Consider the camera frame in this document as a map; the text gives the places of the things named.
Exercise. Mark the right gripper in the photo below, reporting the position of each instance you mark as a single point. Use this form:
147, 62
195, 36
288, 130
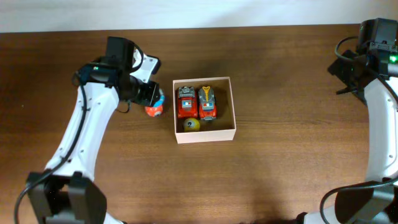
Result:
340, 68

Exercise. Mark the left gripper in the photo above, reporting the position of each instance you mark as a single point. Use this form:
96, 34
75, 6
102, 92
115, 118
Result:
152, 99

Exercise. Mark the red toy truck grey top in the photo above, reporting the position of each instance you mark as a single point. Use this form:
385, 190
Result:
187, 103

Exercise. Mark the yellow toy ball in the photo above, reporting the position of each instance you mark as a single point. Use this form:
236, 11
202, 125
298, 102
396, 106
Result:
191, 125

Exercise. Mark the blue toy ball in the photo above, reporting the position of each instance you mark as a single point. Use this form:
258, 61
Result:
161, 100

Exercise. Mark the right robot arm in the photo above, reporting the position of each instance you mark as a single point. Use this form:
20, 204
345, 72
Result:
374, 200

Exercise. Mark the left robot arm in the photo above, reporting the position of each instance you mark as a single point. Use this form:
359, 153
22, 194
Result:
65, 191

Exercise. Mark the orange toy ball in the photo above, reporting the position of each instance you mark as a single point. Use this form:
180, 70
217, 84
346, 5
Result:
154, 111

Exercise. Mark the white cardboard box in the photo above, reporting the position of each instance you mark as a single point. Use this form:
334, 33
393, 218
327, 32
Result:
223, 128

